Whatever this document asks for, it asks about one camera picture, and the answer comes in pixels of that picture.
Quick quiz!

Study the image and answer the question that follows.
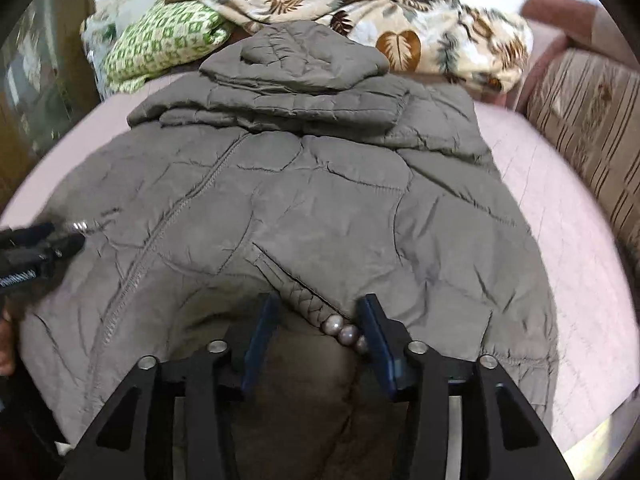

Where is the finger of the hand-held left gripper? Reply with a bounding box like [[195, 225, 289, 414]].
[[0, 222, 57, 250], [27, 232, 87, 272]]

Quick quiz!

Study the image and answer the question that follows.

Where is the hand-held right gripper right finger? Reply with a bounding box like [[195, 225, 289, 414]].
[[356, 294, 573, 480]]

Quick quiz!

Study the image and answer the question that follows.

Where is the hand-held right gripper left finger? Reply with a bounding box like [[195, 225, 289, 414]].
[[57, 292, 282, 480]]

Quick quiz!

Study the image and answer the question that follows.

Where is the grey-brown padded hooded jacket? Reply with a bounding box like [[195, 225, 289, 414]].
[[17, 20, 558, 480]]

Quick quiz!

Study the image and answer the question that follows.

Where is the person's left hand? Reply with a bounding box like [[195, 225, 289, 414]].
[[0, 305, 18, 377]]

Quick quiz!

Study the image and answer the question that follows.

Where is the wooden stained glass door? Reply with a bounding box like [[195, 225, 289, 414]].
[[0, 0, 98, 201]]

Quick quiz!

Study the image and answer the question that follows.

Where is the floral plastic bag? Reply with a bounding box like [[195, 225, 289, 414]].
[[80, 12, 118, 101]]

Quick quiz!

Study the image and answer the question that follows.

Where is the pink quilted bed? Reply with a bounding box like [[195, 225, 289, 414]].
[[0, 85, 633, 461]]

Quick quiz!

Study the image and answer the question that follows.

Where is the green checked pillow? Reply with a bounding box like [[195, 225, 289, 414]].
[[102, 0, 236, 96]]

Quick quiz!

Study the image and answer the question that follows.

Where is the striped floral sofa cushion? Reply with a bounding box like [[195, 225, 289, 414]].
[[525, 47, 640, 281]]

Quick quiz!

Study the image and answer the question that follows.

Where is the leaf print blanket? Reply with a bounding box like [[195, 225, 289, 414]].
[[162, 0, 535, 96]]

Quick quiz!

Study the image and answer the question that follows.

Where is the pink sofa armrest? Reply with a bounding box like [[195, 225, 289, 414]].
[[505, 0, 608, 111]]

